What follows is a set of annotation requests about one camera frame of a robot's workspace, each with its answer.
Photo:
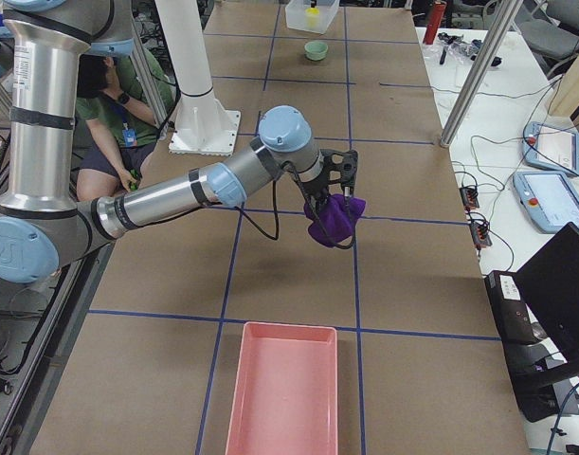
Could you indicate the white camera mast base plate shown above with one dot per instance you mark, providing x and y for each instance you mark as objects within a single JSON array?
[{"x": 203, "y": 126}]

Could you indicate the near cable connector block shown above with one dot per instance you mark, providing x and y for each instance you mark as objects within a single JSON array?
[{"x": 479, "y": 229}]

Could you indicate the pale green ceramic bowl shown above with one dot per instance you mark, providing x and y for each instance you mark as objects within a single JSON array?
[{"x": 315, "y": 50}]

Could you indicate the yellow plastic cup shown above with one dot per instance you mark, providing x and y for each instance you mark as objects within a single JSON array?
[{"x": 312, "y": 16}]

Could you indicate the clear plastic storage box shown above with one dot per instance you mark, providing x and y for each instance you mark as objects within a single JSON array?
[{"x": 295, "y": 17}]

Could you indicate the red cylinder bottle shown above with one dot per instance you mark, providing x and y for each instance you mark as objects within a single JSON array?
[{"x": 435, "y": 18}]

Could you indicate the purple cloth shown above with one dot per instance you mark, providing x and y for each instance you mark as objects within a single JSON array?
[{"x": 337, "y": 218}]

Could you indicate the near teach pendant tablet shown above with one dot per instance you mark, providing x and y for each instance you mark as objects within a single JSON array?
[{"x": 548, "y": 198}]

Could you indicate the far cable connector block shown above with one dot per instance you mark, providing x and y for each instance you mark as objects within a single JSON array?
[{"x": 469, "y": 196}]

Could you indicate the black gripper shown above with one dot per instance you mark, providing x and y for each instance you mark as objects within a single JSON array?
[{"x": 316, "y": 190}]

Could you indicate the black monitor with stand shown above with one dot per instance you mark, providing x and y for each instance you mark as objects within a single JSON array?
[{"x": 536, "y": 311}]

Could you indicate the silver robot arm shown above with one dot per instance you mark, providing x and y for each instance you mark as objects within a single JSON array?
[{"x": 81, "y": 137}]

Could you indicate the cable connector block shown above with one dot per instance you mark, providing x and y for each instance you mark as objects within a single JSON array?
[
  {"x": 469, "y": 196},
  {"x": 479, "y": 229}
]

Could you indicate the teach pendant tablet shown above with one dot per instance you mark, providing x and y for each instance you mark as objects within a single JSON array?
[
  {"x": 548, "y": 198},
  {"x": 551, "y": 148}
]

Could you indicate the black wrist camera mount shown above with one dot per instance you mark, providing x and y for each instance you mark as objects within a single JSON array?
[{"x": 340, "y": 168}]

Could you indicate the white camera mast column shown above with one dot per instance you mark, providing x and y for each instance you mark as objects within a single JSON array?
[{"x": 182, "y": 28}]

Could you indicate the far teach pendant tablet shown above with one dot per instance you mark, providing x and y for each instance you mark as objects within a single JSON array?
[{"x": 551, "y": 148}]

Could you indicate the seated person green shirt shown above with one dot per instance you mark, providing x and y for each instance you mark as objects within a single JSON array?
[{"x": 121, "y": 122}]

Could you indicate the pink plastic tray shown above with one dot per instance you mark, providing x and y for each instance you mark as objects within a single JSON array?
[{"x": 286, "y": 391}]

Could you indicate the aluminium frame post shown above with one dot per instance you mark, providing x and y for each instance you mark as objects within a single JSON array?
[{"x": 494, "y": 37}]

